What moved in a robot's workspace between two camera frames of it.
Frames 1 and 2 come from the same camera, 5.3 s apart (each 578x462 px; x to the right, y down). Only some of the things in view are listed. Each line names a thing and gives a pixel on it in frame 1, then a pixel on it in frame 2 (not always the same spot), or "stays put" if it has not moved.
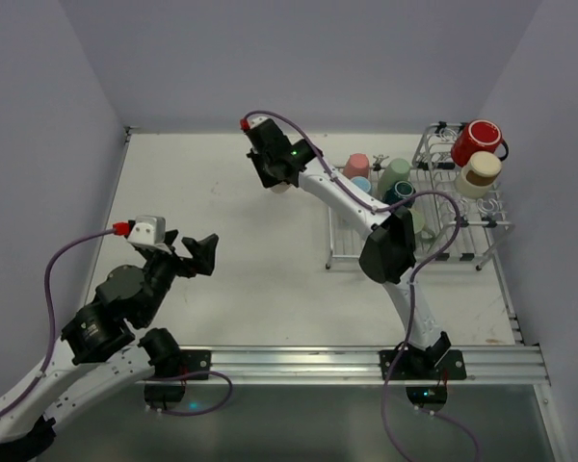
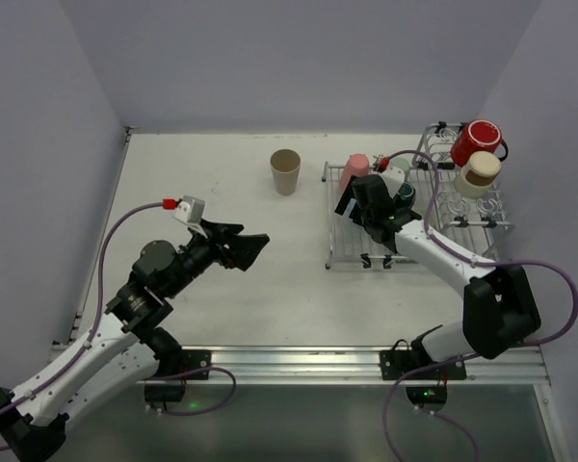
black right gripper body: [261, 169] to [354, 202]
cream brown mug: [478, 175] stays put
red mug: [477, 136] stays put
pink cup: [356, 165] stays put
